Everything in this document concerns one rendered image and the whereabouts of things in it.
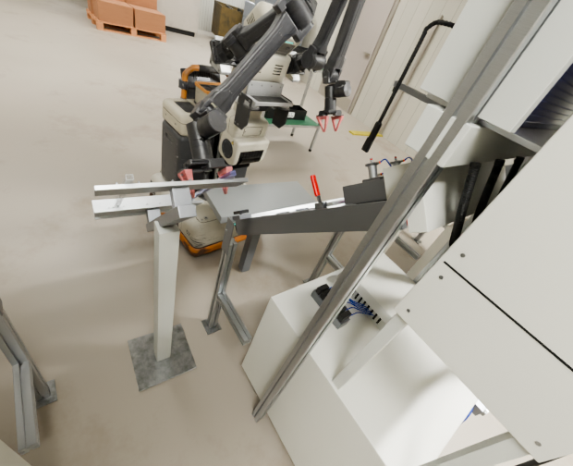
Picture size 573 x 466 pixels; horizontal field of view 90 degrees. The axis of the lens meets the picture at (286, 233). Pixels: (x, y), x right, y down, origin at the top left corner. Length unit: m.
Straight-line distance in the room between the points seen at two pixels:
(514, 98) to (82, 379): 1.64
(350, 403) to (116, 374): 1.03
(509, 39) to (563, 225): 0.26
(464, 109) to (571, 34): 0.12
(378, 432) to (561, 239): 0.69
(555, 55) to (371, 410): 0.89
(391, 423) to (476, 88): 0.87
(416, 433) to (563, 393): 0.53
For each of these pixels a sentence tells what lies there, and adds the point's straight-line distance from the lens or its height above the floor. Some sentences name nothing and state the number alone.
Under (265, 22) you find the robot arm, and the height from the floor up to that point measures 1.35.
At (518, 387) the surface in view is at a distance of 0.65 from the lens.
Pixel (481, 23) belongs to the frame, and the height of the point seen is 1.49.
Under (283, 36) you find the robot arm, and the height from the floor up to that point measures 1.35.
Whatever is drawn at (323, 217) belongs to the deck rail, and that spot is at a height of 1.04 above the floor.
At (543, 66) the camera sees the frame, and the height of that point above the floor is 1.47.
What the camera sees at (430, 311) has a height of 1.07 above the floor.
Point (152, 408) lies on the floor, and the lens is 1.52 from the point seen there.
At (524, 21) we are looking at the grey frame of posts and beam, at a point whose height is 1.50.
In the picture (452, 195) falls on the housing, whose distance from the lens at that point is 0.72.
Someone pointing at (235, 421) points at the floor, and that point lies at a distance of 1.52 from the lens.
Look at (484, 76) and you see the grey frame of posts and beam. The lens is 0.53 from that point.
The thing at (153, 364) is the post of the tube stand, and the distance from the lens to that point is 1.57.
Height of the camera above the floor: 1.45
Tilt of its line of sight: 38 degrees down
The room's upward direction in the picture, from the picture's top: 22 degrees clockwise
